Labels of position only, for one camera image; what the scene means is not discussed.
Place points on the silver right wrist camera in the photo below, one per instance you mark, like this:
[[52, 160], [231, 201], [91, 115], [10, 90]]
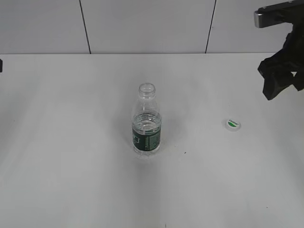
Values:
[[271, 15]]

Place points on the white bottle cap green logo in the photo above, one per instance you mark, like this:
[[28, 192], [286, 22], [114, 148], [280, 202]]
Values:
[[231, 124]]

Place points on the clear water bottle green label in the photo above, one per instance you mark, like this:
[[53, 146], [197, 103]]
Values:
[[146, 122]]

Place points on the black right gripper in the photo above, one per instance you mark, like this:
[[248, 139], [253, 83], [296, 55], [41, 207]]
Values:
[[286, 67]]

